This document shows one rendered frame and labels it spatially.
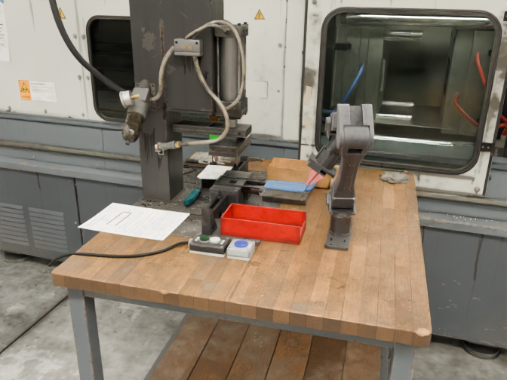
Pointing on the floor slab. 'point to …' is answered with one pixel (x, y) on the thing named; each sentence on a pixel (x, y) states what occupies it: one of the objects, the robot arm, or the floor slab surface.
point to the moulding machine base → (72, 135)
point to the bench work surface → (272, 295)
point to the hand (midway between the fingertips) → (307, 185)
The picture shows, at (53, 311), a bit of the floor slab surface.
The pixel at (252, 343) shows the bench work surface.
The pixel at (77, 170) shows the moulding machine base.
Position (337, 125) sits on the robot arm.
